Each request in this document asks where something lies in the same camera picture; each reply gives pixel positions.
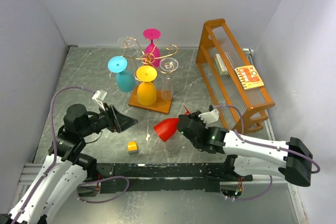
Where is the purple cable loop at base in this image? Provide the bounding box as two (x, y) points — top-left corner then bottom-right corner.
(76, 176), (130, 204)

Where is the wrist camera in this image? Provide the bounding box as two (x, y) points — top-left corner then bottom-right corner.
(92, 90), (107, 110)
(198, 105), (219, 124)

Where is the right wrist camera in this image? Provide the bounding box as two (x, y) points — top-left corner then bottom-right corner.
(198, 105), (219, 124)

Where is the black base frame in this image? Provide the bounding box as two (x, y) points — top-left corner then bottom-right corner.
(88, 163), (240, 193)

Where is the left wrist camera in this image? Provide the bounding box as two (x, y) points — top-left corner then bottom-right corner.
(92, 90), (107, 110)

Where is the orange patterned card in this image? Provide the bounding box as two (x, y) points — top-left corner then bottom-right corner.
(235, 65), (264, 90)

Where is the blue plastic wine glass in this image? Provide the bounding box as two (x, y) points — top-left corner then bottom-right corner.
(108, 56), (136, 93)

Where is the yellow plastic wine glass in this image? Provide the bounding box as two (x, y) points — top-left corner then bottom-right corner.
(136, 65), (158, 106)

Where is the wooden shelf rack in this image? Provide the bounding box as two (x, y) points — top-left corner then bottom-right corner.
(196, 18), (275, 134)

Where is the magenta plastic wine glass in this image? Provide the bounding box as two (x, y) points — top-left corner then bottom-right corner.
(143, 28), (161, 68)

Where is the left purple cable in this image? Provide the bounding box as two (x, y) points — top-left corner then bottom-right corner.
(10, 87), (97, 224)

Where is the white box on shelf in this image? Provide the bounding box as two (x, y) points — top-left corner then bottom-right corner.
(214, 54), (229, 75)

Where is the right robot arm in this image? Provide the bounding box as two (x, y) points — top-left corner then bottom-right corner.
(177, 111), (313, 187)

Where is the gold wire glass rack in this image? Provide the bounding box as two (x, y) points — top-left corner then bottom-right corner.
(120, 37), (179, 114)

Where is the yellow grey small block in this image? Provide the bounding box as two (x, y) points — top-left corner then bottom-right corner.
(127, 141), (139, 155)

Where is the red plastic wine glass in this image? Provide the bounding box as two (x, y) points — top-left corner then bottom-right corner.
(153, 114), (180, 142)

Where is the clear wine glass front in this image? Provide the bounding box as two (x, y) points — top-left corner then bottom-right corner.
(118, 36), (137, 48)

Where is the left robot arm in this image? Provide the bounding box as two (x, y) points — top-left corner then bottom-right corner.
(1, 103), (138, 223)

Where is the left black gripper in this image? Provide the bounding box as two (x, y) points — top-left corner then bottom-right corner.
(79, 102), (138, 137)

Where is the clear wine glass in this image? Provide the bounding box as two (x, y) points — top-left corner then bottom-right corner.
(118, 36), (137, 48)
(160, 57), (179, 100)

